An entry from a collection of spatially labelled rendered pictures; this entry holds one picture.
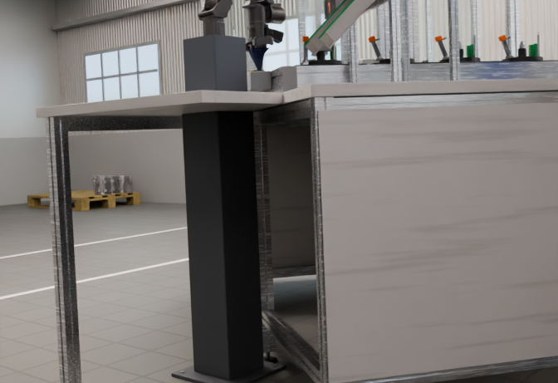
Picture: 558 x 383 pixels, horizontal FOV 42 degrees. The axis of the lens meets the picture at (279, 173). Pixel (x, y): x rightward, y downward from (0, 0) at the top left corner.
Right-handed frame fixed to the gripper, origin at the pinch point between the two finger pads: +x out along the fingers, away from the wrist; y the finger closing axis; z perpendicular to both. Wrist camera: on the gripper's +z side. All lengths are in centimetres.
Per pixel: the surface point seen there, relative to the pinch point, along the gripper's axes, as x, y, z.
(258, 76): 5.8, -3.6, -1.2
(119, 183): 75, 671, -33
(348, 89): 15, -77, 3
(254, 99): 16, -56, -14
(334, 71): 6.2, -18.4, 19.6
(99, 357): 100, 25, -57
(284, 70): 5.3, -18.6, 3.6
